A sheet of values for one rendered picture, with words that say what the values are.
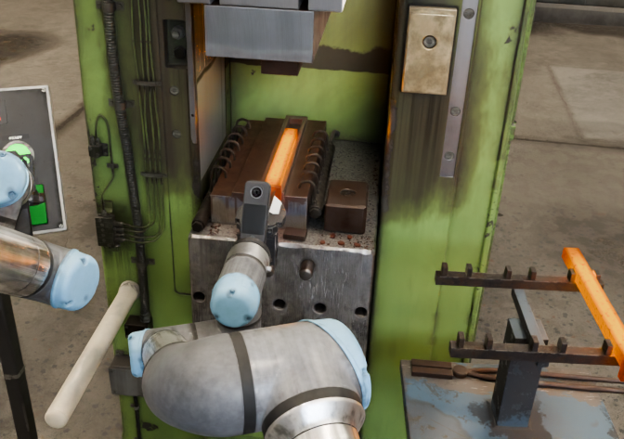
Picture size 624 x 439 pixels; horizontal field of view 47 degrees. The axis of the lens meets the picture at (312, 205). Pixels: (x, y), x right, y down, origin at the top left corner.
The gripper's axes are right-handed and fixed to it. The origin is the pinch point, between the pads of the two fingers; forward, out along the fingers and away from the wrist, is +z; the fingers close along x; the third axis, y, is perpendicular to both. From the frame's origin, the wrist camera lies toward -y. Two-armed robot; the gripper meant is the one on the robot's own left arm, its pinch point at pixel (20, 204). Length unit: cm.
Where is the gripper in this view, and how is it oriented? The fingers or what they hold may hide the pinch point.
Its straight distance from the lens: 136.8
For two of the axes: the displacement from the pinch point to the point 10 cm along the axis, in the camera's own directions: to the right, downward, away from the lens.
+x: -9.5, 1.2, -3.0
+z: -2.9, 0.4, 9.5
